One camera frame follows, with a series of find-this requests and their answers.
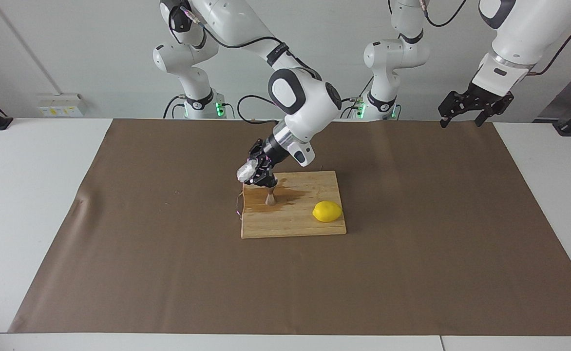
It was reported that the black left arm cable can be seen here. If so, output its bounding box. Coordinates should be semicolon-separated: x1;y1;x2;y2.
419;0;571;78

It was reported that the black left base cable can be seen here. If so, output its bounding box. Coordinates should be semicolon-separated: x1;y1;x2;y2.
339;90;374;119

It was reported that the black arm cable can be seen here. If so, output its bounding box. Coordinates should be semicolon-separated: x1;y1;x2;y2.
419;0;571;78
181;4;292;125

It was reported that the black right base cable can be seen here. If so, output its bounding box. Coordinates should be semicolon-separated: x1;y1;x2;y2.
163;94;186;119

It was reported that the black base cable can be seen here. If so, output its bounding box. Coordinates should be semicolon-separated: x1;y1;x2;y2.
163;94;186;119
339;90;374;119

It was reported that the brown paper table mat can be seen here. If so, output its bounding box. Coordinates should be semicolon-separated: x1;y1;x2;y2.
8;118;571;337

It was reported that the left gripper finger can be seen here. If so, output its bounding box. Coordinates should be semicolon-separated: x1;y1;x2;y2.
438;91;471;128
476;95;514;127

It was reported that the clear textured small cup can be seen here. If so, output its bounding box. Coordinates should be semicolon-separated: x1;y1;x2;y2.
237;160;259;183

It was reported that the yellow lemon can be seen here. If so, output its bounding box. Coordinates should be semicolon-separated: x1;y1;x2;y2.
313;201;343;223

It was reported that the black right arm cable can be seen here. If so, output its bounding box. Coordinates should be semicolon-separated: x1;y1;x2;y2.
181;4;292;125

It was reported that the wooden cutting board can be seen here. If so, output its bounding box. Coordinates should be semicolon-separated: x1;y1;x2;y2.
235;171;347;239

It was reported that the white wall socket strip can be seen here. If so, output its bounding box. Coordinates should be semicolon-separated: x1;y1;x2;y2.
37;94;85;118

